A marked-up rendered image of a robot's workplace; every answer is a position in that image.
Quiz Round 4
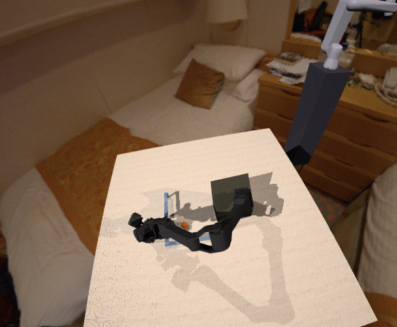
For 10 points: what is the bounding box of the dark blue top edge of clear wall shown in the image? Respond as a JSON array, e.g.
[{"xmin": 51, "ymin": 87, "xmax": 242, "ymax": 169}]
[{"xmin": 164, "ymin": 192, "xmax": 210, "ymax": 247}]

